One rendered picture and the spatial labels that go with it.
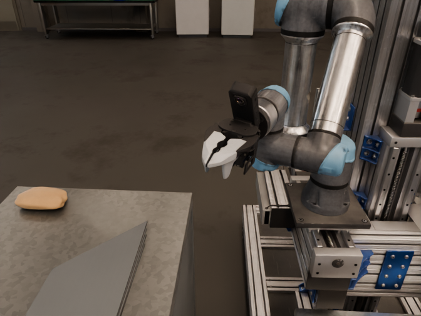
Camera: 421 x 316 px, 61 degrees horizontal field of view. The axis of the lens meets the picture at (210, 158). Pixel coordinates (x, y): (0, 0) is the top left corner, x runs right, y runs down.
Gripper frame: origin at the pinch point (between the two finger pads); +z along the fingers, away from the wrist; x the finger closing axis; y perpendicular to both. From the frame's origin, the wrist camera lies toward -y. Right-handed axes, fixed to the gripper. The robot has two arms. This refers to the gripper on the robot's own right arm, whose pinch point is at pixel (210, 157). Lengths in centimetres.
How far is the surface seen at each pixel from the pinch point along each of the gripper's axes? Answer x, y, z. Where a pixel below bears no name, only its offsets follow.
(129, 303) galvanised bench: 13.8, 41.7, 4.9
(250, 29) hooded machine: 285, 171, -811
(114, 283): 19.1, 40.0, 3.4
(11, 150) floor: 288, 180, -150
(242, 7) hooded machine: 309, 125, -804
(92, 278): 24.7, 40.6, 4.7
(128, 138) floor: 200, 172, -227
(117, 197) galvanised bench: 43, 45, -26
